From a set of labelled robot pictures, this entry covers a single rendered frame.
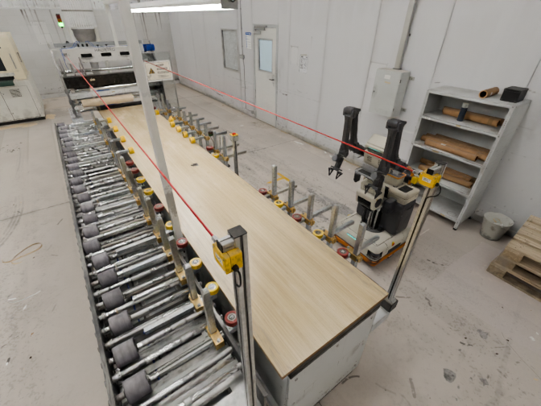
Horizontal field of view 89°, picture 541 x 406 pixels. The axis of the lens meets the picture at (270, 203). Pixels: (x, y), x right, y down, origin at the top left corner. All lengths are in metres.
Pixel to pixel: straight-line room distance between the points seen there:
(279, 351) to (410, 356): 1.48
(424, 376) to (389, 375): 0.27
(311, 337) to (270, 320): 0.23
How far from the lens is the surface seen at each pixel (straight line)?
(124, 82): 5.77
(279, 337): 1.58
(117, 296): 2.02
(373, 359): 2.67
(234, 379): 1.70
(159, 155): 1.90
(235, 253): 0.72
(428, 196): 1.59
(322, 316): 1.67
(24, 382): 3.07
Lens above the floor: 2.27
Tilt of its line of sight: 34 degrees down
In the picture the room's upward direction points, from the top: straight up
